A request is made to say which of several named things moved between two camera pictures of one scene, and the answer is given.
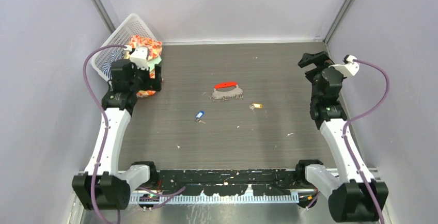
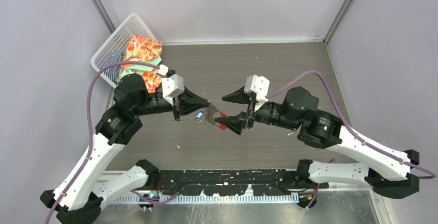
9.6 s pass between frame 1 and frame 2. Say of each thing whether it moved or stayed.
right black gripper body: moved
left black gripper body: moved
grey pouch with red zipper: moved
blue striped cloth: stayed
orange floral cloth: stayed
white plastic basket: stayed
